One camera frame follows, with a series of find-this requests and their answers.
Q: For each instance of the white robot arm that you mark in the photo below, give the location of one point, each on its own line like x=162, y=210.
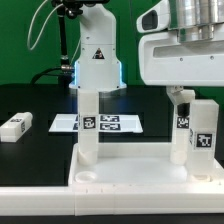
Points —
x=98, y=67

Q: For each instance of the white L-shaped fence bar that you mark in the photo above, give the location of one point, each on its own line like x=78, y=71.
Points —
x=111, y=200

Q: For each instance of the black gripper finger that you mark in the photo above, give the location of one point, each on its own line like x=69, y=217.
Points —
x=180, y=98

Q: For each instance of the fiducial marker sheet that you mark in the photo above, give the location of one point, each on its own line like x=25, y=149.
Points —
x=107, y=123

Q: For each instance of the black camera stand pole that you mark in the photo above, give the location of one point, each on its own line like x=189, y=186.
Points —
x=71, y=9

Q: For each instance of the white desk tabletop tray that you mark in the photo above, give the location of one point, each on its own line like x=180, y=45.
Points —
x=134, y=164

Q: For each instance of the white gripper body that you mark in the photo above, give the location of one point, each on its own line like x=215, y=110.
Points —
x=163, y=61

